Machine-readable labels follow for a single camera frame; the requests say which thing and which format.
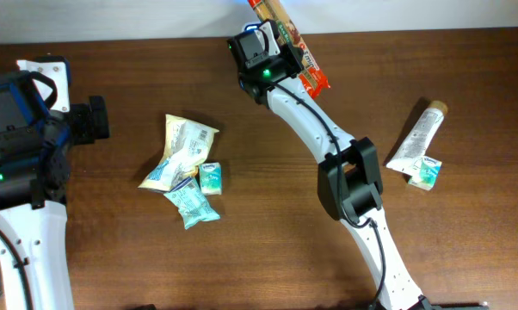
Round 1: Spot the orange spaghetti pasta pack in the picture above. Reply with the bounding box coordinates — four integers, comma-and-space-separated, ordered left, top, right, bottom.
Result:
248, 0, 330, 99

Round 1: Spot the cream white snack bag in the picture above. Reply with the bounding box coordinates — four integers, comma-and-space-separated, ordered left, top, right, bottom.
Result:
139, 114, 219, 193

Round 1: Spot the small teal snack bag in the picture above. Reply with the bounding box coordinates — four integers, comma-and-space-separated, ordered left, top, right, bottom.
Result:
164, 177, 220, 230

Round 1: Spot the green Kleenex tissue pack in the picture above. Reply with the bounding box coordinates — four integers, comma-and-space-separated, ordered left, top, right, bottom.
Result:
199, 163, 222, 195

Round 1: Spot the white cream tube gold cap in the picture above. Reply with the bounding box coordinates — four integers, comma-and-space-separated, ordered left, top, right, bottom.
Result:
385, 101, 448, 177

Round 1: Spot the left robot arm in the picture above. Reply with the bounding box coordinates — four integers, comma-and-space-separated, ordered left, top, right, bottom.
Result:
0, 71, 110, 309

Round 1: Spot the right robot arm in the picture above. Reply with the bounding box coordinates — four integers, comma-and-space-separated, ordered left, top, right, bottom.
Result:
227, 28, 432, 309

